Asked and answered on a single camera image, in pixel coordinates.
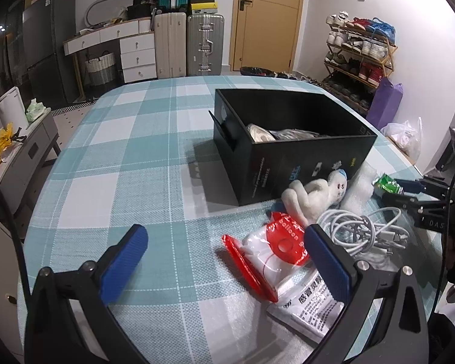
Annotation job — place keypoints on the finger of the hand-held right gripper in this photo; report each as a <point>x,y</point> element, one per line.
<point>398,199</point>
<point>410,186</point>

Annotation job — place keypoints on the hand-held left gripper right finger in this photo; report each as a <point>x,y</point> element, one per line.
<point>328,267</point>

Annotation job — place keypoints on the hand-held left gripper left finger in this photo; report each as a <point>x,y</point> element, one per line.
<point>124,263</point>

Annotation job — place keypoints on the green snack packet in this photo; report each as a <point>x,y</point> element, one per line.
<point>388,185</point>

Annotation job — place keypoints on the red balloon ribbon spool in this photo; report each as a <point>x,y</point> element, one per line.
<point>284,243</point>

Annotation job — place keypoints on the black cardboard box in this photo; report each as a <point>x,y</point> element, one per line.
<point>288,174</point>

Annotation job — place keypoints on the clear bubble wrap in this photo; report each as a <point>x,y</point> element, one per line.
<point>358,189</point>

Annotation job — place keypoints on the white medicine packet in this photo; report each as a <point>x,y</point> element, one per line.
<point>307,311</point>

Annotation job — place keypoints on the white plastic bag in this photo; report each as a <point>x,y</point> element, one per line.
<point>405,138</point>

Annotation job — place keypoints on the white plush toy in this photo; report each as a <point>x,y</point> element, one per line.
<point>318,193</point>

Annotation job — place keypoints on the purple bag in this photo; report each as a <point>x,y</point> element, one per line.
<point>385,102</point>

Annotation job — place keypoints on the teal plaid tablecloth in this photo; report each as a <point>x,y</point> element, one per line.
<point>136,159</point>

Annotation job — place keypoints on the clear plastic bag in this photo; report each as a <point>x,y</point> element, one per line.
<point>294,134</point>

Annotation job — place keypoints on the white cabinet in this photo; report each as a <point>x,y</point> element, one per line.
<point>2,273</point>

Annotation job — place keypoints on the wooden shoe rack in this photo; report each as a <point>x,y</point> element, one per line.
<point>386,55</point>

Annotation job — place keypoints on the assorted shoes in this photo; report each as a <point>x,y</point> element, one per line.
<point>364,47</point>

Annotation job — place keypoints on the grey cabinet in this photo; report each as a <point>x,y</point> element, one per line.
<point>34,148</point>

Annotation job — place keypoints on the white tape roll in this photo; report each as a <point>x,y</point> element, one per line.
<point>259,133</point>

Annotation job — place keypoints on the yellow snack bags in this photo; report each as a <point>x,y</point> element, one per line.
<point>2,142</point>

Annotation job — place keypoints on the green wet wipes pack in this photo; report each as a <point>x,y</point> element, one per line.
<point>37,110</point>

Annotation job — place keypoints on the white bin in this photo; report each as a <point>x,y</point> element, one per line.
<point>11,110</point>

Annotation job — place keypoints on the woven laundry basket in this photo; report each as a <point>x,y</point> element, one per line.
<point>100,70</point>

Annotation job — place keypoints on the wooden door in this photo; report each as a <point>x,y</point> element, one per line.
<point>273,26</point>

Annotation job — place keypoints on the white desk with drawers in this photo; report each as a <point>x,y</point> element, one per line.
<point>136,51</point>

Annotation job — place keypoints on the beige suitcase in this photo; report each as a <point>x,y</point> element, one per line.
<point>170,45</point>

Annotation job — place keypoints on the silver suitcase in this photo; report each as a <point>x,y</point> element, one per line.
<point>205,45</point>

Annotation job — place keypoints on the dark grey refrigerator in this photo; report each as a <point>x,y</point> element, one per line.
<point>41,45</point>

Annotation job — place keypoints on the black bag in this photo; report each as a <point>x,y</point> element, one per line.
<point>141,3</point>

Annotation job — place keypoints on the yellow and black shoe box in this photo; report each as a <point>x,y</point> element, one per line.
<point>204,9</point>

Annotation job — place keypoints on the white oval frame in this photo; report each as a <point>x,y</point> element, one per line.
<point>94,5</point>

